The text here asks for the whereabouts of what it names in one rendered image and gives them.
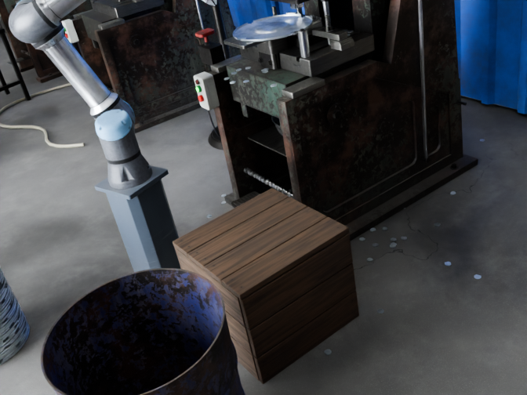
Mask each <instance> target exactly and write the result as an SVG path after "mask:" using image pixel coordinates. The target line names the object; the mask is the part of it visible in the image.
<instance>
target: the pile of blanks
mask: <svg viewBox="0 0 527 395"><path fill-rule="evenodd" d="M29 332H30V327H29V324H27V320H26V317H25V316H24V312H23V311H22V309H21V308H20V304H19V303H18V301H17V299H16V297H15V295H14V294H13V291H12V289H11V288H10V286H9V284H8V282H7V280H6V278H5V276H4V273H3V271H2V269H1V267H0V365H1V364H3V363H5V362H6V361H7V360H8V359H10V358H11V357H13V356H14V355H15V354H16V353H17V352H18V351H19V350H20V349H21V348H22V346H23V345H24V343H25V342H26V341H27V338H28V336H29Z"/></svg>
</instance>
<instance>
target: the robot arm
mask: <svg viewBox="0 0 527 395"><path fill-rule="evenodd" d="M84 1H86V0H20V1H19V2H18V3H17V4H16V6H15V9H13V11H12V12H11V13H10V15H9V28H10V30H11V32H12V33H13V35H14V36H15V37H16V38H17V39H19V40H20V41H22V42H25V43H31V44H32V45H33V46H34V48H35V49H40V50H42V51H43V52H44V53H45V54H46V55H47V56H48V58H50V59H51V61H52V62H53V63H54V64H55V65H56V67H57V68H58V69H59V70H60V72H61V73H62V74H63V75H64V77H65V78H66V79H67V80H68V81H69V82H70V83H71V84H72V86H73V87H74V88H75V89H76V91H77V92H78V93H79V94H80V96H81V97H82V98H83V99H84V101H85V102H87V104H88V105H89V106H90V108H91V110H90V114H91V115H92V116H93V118H94V119H95V120H96V121H95V127H96V133H97V135H98V136H99V139H100V143H101V146H102V148H103V150H104V154H105V157H106V159H107V163H108V177H107V178H108V182H109V184H110V186H111V187H113V188H115V189H128V188H132V187H136V186H139V185H140V184H142V183H144V182H146V181H147V180H149V179H150V178H151V176H152V170H151V166H150V165H149V163H148V162H147V160H146V159H145V158H144V156H143V155H142V154H141V152H140V148H139V144H138V142H137V139H136V134H135V114H134V112H133V109H132V108H131V106H130V105H129V104H128V103H127V102H125V101H124V100H122V99H121V98H120V96H119V95H118V94H117V93H113V92H110V91H109V90H108V89H107V87H106V86H105V85H104V83H103V82H102V81H101V80H100V79H99V78H98V77H97V75H96V74H95V73H94V71H93V70H92V69H91V67H90V66H89V65H88V64H87V63H86V62H85V60H84V59H83V58H82V56H81V55H80V54H79V53H78V51H77V50H76V49H75V47H74V46H73V45H72V44H71V43H70V42H69V40H68V39H67V38H66V37H65V35H64V26H63V25H62V24H61V22H60V20H61V19H62V18H63V17H65V16H66V15H67V14H68V13H70V12H71V11H72V10H74V9H75V8H77V7H78V6H79V5H81V4H82V3H83V2H84Z"/></svg>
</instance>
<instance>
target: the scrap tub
mask: <svg viewBox="0 0 527 395"><path fill-rule="evenodd" d="M41 367H42V372H43V375H44V376H45V379H46V381H47V382H48V384H50V385H51V387H52V388H53V389H54V391H55V393H56V395H245V392H244V390H243V388H242V384H241V381H240V377H239V373H238V357H237V352H236V349H235V347H234V343H233V342H232V340H231V336H230V332H229V328H228V324H227V318H226V314H225V305H224V299H223V296H222V295H221V293H220V291H219V289H218V288H217V286H215V285H214V283H212V282H211V281H210V280H209V279H207V278H206V277H203V276H202V275H200V274H197V273H195V272H192V271H189V270H182V269H176V268H156V269H149V270H141V271H137V272H133V273H131V274H126V275H123V276H121V277H117V278H115V279H113V280H110V281H108V282H106V283H104V284H102V285H100V286H98V287H96V288H94V289H93V290H91V291H90V292H87V293H86V294H84V295H83V296H82V297H81V298H79V299H78V300H76V301H75V302H74V303H73V304H71V305H70V306H69V307H68V308H67V309H66V310H65V311H64V312H63V313H62V314H61V315H60V316H59V318H58V319H57V320H56V322H55V323H54V324H53V326H52V327H51V328H50V330H49V332H48V334H47V336H46V338H45V341H44V343H43V346H42V352H41Z"/></svg>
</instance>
